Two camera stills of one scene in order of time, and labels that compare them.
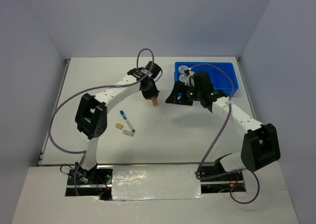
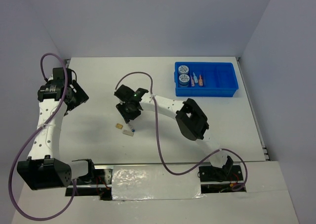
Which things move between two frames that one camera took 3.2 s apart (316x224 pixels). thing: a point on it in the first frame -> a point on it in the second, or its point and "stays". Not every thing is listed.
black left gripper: [153, 93] -> [80, 96]
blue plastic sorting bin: [222, 74] stays
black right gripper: [191, 101] -> [127, 116]
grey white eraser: [130, 133] stays
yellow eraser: [119, 126] stays
